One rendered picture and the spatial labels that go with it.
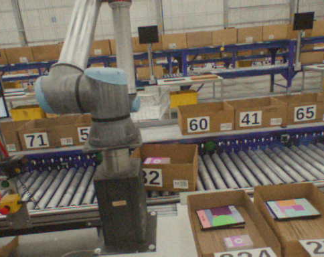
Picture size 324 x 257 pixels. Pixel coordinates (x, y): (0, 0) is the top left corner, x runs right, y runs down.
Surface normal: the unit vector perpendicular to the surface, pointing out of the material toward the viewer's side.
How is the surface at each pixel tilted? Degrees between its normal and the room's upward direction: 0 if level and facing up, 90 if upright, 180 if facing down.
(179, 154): 89
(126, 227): 90
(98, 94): 88
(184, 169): 90
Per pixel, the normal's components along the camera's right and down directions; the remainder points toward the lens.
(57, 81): -0.15, -0.45
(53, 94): -0.16, 0.11
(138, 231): 0.00, 0.31
